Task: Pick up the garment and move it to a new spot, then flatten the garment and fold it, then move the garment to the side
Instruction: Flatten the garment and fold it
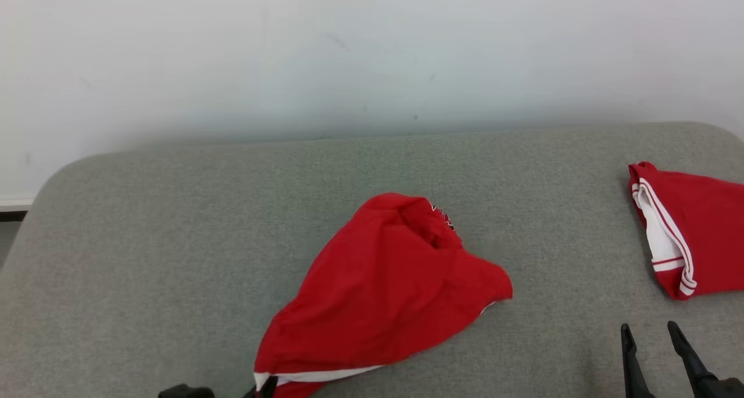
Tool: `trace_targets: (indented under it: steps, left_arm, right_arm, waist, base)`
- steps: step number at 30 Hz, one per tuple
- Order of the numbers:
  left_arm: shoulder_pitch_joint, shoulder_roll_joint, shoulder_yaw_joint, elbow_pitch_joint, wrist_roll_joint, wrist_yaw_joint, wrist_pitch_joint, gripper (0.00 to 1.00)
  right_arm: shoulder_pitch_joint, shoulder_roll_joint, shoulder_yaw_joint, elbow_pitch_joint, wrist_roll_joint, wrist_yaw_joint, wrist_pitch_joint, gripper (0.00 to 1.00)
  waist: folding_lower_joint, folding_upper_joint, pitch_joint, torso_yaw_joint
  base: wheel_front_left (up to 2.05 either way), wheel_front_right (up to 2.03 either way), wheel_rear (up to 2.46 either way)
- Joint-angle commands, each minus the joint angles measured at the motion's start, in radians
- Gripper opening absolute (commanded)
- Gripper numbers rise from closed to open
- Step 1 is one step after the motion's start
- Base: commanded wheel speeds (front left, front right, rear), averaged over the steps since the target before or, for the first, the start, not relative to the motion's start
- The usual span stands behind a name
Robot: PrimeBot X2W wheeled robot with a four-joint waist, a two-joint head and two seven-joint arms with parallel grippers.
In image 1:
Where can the red jersey with black lettering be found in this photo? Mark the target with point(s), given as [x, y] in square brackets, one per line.
[706, 229]

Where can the red white jersey shirt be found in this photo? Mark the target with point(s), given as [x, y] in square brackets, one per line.
[378, 287]

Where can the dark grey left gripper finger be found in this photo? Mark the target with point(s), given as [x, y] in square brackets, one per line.
[186, 392]
[266, 389]

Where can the grey fabric sofa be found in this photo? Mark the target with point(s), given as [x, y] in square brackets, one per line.
[174, 241]

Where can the white wall baseboard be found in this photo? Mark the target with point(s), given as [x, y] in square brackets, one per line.
[14, 203]

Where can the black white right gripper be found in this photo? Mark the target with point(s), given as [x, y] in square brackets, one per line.
[731, 389]

